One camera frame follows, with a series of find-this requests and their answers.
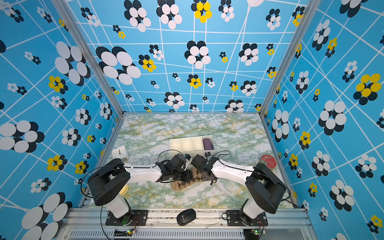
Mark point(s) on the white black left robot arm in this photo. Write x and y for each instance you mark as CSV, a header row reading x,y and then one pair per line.
x,y
107,182

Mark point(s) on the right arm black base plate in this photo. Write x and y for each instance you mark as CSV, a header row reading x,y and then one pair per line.
x,y
236,218

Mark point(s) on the round red lid tin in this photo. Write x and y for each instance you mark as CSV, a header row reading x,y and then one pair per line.
x,y
269,161

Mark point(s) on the black computer mouse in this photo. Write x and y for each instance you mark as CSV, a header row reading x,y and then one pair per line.
x,y
185,217

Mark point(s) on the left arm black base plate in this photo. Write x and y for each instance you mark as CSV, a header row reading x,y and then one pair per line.
x,y
132,218

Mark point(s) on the white compartment organizer tray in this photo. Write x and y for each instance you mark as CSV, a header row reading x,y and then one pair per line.
x,y
191,146

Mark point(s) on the left green circuit board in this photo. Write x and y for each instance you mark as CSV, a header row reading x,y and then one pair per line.
x,y
124,233

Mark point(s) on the purple rolled sock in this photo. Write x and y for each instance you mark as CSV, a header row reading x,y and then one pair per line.
x,y
207,144

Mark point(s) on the aluminium front rail frame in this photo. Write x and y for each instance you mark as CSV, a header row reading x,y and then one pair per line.
x,y
209,224

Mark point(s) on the green circuit board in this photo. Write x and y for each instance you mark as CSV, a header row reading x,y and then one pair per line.
x,y
124,233
253,234

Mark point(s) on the yellow round sponge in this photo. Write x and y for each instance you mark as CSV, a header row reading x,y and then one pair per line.
x,y
124,190

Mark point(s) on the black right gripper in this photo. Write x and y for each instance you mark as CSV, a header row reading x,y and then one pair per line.
x,y
203,178

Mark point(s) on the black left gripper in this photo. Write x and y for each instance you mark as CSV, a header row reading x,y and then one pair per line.
x,y
188,172

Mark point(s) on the beige argyle sock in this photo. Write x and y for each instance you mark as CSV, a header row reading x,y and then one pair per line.
x,y
189,180

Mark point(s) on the white square alarm clock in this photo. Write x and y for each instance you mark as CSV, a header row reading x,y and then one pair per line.
x,y
120,153

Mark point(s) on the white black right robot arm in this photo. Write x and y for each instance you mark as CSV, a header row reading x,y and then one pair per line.
x,y
265,187

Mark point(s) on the right green circuit board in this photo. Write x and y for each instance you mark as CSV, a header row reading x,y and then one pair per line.
x,y
253,234

